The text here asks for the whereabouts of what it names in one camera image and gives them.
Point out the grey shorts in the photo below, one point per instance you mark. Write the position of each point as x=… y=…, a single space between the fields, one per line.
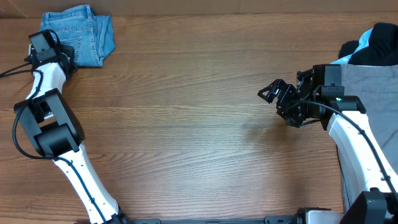
x=376 y=87

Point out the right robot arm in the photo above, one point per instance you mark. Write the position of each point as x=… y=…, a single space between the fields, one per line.
x=320 y=96

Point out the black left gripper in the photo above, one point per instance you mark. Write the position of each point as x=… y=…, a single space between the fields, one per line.
x=69 y=50

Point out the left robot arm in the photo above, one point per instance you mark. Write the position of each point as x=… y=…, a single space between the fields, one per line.
x=53 y=129

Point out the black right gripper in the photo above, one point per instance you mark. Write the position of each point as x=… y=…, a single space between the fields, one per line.
x=286 y=91

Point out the blue denim jeans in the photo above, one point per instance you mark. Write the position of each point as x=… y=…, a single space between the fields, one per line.
x=91 y=36

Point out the black garment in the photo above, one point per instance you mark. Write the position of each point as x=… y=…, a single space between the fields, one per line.
x=382 y=49

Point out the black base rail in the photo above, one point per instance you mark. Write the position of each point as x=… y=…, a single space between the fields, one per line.
x=271 y=219

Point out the light blue cloth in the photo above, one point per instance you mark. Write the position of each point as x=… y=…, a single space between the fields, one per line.
x=348 y=49

